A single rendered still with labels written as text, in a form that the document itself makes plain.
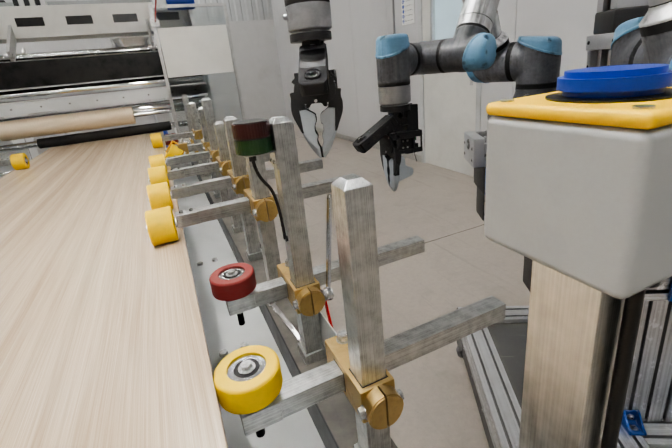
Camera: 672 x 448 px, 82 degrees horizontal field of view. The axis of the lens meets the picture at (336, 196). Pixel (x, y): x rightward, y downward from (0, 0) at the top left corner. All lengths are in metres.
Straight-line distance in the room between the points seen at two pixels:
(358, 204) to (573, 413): 0.26
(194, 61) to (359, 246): 2.80
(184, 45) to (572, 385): 3.06
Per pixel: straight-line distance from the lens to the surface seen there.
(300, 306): 0.71
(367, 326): 0.49
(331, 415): 0.73
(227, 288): 0.71
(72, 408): 0.59
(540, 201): 0.18
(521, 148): 0.19
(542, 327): 0.24
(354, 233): 0.42
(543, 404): 0.26
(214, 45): 3.17
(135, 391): 0.57
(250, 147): 0.61
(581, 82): 0.18
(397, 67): 0.91
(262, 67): 9.80
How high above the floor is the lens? 1.24
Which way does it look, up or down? 19 degrees down
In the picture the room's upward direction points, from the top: 6 degrees counter-clockwise
